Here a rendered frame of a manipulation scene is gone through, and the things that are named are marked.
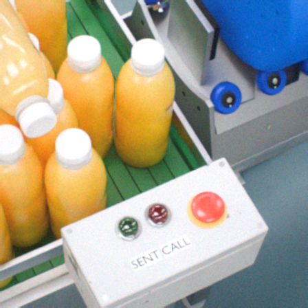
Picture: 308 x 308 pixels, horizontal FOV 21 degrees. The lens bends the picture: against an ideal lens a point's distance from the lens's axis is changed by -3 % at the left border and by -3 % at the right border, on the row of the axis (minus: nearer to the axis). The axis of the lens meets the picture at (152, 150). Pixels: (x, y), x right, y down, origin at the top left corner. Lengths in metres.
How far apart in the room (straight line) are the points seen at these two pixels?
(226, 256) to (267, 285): 1.17
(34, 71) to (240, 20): 0.35
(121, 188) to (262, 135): 0.23
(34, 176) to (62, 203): 0.05
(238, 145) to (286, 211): 0.96
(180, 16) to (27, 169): 0.35
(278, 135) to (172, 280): 0.44
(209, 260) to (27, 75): 0.27
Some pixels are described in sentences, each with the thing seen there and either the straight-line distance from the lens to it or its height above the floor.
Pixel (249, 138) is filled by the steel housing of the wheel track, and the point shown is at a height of 0.87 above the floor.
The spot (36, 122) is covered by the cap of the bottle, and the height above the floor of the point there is 1.16.
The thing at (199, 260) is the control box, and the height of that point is 1.10.
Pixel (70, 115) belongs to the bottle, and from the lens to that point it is 0.97.
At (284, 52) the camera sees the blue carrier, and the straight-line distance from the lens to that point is 1.05.
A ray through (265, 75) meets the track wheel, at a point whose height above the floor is 0.98.
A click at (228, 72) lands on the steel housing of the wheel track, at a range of 1.21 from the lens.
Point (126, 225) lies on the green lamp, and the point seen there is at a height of 1.11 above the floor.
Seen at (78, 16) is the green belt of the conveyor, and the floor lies 0.90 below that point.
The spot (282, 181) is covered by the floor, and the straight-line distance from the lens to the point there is 2.20.
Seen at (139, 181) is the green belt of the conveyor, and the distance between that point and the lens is 1.13.
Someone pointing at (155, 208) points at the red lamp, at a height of 1.11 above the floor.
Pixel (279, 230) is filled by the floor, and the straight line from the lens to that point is 2.13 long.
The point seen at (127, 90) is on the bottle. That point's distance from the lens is 1.00.
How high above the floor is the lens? 1.90
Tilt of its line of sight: 60 degrees down
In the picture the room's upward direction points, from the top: 6 degrees clockwise
